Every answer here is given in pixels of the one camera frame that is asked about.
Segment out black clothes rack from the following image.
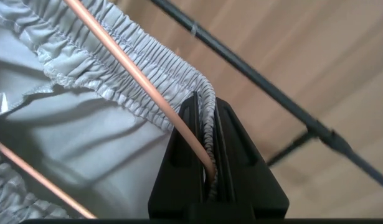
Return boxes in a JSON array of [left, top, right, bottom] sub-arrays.
[[150, 0, 383, 192]]

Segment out pale grey garment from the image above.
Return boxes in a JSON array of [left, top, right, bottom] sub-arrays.
[[0, 0, 217, 219]]

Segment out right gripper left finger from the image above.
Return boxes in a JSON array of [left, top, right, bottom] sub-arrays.
[[148, 91, 208, 220]]

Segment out pink clothes hanger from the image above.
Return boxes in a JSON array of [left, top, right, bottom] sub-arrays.
[[0, 0, 217, 219]]

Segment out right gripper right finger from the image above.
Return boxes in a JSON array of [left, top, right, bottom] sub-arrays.
[[213, 98, 290, 220]]

